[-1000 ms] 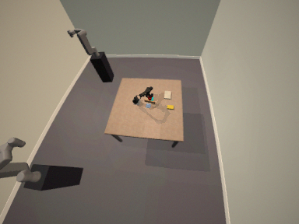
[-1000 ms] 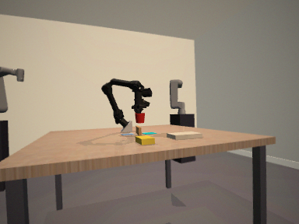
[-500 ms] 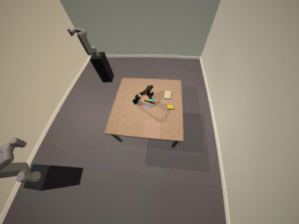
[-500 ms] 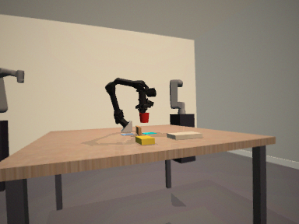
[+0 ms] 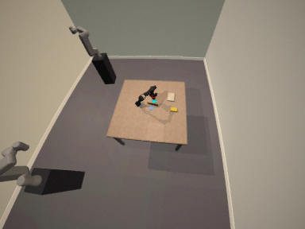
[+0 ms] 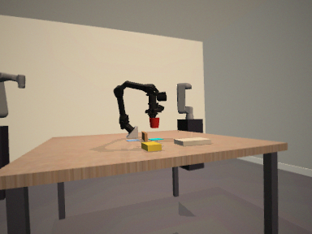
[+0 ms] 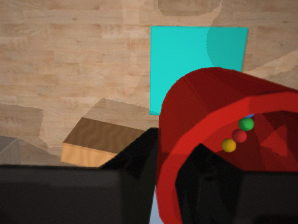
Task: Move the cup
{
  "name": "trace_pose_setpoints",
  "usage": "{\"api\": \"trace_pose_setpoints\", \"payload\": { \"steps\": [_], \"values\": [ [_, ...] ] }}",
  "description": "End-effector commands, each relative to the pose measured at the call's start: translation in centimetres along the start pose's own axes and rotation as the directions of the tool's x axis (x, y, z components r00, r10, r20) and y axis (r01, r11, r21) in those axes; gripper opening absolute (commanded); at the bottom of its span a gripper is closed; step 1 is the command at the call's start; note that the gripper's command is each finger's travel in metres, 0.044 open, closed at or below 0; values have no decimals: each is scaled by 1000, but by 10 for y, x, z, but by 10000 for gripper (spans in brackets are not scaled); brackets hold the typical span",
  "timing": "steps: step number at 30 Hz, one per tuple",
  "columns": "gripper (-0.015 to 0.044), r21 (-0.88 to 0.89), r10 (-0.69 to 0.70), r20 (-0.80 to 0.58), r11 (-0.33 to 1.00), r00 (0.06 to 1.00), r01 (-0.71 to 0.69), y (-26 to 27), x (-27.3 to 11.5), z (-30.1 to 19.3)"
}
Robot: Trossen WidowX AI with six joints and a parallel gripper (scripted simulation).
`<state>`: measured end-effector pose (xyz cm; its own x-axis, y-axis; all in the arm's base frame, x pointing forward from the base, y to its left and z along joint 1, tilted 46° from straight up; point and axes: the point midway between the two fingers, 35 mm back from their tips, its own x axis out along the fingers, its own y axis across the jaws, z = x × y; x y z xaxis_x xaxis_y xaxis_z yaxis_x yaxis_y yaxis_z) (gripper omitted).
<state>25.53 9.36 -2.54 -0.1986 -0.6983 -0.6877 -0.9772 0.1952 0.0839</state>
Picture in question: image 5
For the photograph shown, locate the beige flat block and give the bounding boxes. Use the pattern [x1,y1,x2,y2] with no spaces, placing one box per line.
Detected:
[168,93,175,102]

